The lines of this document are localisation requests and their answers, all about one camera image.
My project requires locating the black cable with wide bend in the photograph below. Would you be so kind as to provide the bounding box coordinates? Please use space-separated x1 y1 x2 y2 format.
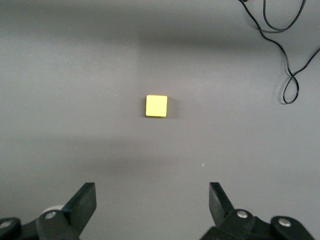
262 0 308 33

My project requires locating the black cable with small loop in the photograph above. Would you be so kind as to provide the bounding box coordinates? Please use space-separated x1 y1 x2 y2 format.
237 0 320 106

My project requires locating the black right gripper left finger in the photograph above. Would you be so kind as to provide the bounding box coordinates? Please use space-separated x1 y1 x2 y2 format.
0 182 98 240

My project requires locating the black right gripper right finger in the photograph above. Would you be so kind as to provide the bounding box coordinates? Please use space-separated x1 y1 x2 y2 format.
199 181 316 240

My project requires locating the yellow cube block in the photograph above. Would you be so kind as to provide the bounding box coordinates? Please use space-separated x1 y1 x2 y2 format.
145 94 168 118

